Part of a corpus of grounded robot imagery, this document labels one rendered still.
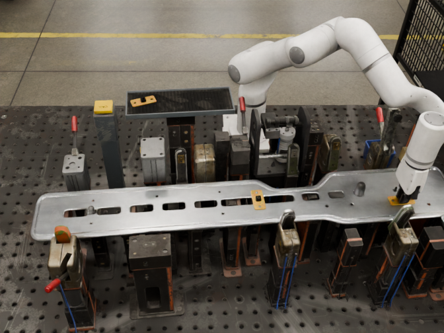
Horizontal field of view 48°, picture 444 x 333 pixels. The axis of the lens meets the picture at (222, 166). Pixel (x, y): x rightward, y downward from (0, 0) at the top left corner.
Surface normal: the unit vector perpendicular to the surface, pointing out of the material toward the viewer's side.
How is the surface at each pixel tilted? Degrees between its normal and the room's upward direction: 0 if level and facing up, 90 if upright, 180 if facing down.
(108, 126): 90
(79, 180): 90
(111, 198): 0
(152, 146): 0
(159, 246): 0
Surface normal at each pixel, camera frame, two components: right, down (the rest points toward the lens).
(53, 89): 0.03, -0.72
